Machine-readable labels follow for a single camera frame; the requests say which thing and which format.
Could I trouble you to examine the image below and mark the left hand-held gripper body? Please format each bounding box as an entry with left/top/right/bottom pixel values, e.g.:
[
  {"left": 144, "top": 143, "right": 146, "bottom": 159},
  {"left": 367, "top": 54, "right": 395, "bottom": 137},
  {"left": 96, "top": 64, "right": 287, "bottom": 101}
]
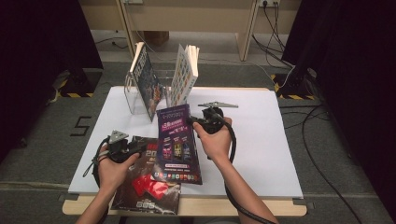
[{"left": 106, "top": 130, "right": 140, "bottom": 163}]

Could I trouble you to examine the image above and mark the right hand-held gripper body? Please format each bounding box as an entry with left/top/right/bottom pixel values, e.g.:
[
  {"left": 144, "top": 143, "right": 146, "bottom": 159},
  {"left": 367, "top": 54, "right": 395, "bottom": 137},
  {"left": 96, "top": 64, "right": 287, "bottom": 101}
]
[{"left": 197, "top": 101, "right": 239, "bottom": 135}]

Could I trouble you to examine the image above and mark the magazine with purple back cover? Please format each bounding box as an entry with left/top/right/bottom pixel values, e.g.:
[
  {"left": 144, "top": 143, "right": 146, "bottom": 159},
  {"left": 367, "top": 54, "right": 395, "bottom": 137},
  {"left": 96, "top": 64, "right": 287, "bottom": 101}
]
[{"left": 151, "top": 103, "right": 204, "bottom": 186}]

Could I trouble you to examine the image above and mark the clear acrylic book rack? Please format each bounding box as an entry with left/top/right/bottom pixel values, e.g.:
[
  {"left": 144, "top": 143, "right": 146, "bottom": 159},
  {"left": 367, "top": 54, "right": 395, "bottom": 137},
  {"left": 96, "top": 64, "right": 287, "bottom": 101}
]
[{"left": 124, "top": 69, "right": 189, "bottom": 116}]

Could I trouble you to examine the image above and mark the white book with picture grid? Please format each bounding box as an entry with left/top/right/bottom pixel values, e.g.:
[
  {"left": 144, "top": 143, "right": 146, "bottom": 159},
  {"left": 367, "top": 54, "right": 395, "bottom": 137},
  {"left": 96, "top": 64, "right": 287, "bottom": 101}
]
[{"left": 167, "top": 43, "right": 200, "bottom": 108}]

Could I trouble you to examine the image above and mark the black and red magazine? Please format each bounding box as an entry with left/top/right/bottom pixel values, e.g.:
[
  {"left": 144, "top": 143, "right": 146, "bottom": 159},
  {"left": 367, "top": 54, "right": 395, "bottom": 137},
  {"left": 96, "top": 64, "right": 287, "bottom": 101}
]
[{"left": 110, "top": 135, "right": 182, "bottom": 217}]

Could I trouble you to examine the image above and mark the dark illustrated magazine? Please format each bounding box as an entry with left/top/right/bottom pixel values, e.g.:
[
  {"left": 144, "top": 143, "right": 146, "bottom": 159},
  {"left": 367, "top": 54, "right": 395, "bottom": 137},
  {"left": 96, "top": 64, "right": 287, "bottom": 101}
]
[{"left": 129, "top": 41, "right": 166, "bottom": 123}]

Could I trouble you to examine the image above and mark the person's right hand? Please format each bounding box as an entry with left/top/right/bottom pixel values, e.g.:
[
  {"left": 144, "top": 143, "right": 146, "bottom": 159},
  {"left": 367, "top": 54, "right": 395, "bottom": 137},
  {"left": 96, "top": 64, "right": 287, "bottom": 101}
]
[{"left": 192, "top": 117, "right": 234, "bottom": 163}]

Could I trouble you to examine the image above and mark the person's left hand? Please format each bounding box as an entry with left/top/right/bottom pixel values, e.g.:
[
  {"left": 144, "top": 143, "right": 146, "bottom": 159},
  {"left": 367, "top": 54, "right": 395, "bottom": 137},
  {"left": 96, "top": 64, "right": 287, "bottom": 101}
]
[{"left": 97, "top": 151, "right": 141, "bottom": 196}]

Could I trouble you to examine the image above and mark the white table cover sheet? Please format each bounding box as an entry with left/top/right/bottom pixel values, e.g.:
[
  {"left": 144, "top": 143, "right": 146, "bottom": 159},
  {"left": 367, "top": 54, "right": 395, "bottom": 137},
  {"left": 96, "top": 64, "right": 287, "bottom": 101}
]
[{"left": 67, "top": 86, "right": 304, "bottom": 200}]

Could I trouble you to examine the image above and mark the black stand base striped tape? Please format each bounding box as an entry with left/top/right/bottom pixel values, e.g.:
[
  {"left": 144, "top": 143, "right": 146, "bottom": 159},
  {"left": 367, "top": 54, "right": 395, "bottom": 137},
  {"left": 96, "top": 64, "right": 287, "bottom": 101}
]
[
  {"left": 59, "top": 68, "right": 103, "bottom": 99},
  {"left": 270, "top": 66, "right": 317, "bottom": 101}
]

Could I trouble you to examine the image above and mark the wooden table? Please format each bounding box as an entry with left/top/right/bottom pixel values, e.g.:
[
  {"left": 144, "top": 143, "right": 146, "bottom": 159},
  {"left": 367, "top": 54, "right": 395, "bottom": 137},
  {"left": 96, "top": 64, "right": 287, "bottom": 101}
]
[{"left": 62, "top": 86, "right": 308, "bottom": 217}]

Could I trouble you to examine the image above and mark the pale cloth strip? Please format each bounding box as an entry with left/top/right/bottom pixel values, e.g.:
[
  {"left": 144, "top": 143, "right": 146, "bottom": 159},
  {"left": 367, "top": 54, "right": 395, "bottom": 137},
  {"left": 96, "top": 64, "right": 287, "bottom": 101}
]
[{"left": 46, "top": 69, "right": 71, "bottom": 105}]

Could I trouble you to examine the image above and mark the beige desk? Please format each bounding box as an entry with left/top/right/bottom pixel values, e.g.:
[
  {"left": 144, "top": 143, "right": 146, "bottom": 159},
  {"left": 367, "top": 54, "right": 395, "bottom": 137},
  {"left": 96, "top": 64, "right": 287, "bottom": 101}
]
[{"left": 78, "top": 0, "right": 303, "bottom": 63}]

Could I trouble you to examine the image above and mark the black curtain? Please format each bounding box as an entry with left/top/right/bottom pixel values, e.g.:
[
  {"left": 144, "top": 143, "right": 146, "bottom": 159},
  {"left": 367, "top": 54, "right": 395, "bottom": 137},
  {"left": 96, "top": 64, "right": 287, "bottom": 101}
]
[
  {"left": 0, "top": 0, "right": 105, "bottom": 164},
  {"left": 280, "top": 0, "right": 396, "bottom": 220}
]

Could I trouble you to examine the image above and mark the right hand-held gripper cable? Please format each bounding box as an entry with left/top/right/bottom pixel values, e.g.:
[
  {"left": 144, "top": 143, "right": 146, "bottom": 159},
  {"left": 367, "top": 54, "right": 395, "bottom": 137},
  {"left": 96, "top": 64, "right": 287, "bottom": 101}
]
[{"left": 214, "top": 113, "right": 279, "bottom": 224}]

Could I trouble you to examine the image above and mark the hand-held gripper cable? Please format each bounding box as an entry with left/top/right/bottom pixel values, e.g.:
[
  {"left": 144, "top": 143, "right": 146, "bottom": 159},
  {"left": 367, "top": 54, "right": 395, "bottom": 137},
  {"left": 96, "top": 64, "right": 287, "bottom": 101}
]
[
  {"left": 82, "top": 138, "right": 110, "bottom": 189},
  {"left": 214, "top": 113, "right": 279, "bottom": 224}
]

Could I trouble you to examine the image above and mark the left hand-held gripper cable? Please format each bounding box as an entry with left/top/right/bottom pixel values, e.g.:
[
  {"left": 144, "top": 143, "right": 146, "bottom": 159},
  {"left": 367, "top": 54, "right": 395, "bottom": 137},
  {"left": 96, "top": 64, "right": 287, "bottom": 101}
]
[{"left": 82, "top": 138, "right": 110, "bottom": 189}]

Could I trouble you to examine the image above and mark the white floor cable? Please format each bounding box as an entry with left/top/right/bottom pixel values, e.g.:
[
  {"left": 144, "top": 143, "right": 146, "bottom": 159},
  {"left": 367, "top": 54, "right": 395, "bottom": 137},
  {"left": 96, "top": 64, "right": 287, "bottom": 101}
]
[{"left": 135, "top": 30, "right": 296, "bottom": 91}]

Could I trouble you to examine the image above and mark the grey table bracket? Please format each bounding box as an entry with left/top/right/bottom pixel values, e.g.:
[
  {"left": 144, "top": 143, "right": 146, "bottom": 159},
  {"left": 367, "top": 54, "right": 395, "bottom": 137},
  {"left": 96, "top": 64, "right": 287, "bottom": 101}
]
[
  {"left": 57, "top": 192, "right": 78, "bottom": 203},
  {"left": 292, "top": 198, "right": 316, "bottom": 210}
]

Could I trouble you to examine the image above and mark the black power cable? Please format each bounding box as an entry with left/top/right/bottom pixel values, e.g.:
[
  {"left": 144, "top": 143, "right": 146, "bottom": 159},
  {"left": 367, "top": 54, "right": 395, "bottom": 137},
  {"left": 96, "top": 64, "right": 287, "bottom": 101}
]
[
  {"left": 251, "top": 34, "right": 295, "bottom": 69},
  {"left": 262, "top": 0, "right": 288, "bottom": 52}
]

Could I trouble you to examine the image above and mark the black floor cable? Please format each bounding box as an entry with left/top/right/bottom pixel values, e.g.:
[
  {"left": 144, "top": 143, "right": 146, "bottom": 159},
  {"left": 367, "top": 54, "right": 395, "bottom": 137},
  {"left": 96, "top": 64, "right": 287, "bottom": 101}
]
[
  {"left": 92, "top": 36, "right": 129, "bottom": 50},
  {"left": 278, "top": 104, "right": 365, "bottom": 224}
]

